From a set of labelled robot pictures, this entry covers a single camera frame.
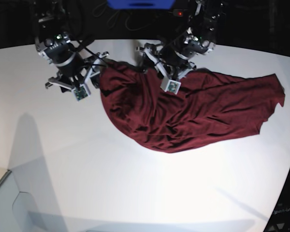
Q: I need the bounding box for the dark red t-shirt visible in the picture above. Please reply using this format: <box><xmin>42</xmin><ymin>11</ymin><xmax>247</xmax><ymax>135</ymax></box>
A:
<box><xmin>100</xmin><ymin>62</ymin><xmax>285</xmax><ymax>153</ymax></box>

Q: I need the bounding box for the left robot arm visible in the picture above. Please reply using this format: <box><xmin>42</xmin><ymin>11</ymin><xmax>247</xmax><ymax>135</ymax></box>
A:
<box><xmin>136</xmin><ymin>0</ymin><xmax>224</xmax><ymax>81</ymax></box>

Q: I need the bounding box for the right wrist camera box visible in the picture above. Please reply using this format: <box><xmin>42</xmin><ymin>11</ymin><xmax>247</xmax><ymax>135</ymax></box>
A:
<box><xmin>72</xmin><ymin>83</ymin><xmax>91</xmax><ymax>102</ymax></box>

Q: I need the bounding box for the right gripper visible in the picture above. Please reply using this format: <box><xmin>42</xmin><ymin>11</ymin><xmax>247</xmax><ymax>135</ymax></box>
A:
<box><xmin>45</xmin><ymin>52</ymin><xmax>109</xmax><ymax>94</ymax></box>

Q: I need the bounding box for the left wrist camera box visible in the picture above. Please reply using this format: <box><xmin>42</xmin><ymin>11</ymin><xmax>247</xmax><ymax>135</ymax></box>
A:
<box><xmin>160</xmin><ymin>77</ymin><xmax>181</xmax><ymax>94</ymax></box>

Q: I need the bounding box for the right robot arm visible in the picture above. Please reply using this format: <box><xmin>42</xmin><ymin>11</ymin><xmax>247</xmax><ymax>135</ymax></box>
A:
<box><xmin>30</xmin><ymin>0</ymin><xmax>109</xmax><ymax>101</ymax></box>

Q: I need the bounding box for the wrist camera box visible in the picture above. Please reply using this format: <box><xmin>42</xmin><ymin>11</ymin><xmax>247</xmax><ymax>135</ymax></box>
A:
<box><xmin>160</xmin><ymin>77</ymin><xmax>181</xmax><ymax>94</ymax></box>
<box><xmin>72</xmin><ymin>83</ymin><xmax>91</xmax><ymax>102</ymax></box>

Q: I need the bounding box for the blue box at top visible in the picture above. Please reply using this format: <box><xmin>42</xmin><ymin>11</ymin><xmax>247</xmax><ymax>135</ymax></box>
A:
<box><xmin>107</xmin><ymin>0</ymin><xmax>175</xmax><ymax>10</ymax></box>

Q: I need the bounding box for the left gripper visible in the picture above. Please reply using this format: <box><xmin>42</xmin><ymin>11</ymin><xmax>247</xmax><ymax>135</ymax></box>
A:
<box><xmin>135</xmin><ymin>43</ymin><xmax>196</xmax><ymax>81</ymax></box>

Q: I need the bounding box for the black power strip red light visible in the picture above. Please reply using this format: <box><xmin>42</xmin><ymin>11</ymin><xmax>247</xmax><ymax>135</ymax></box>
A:
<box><xmin>171</xmin><ymin>9</ymin><xmax>190</xmax><ymax>17</ymax></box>

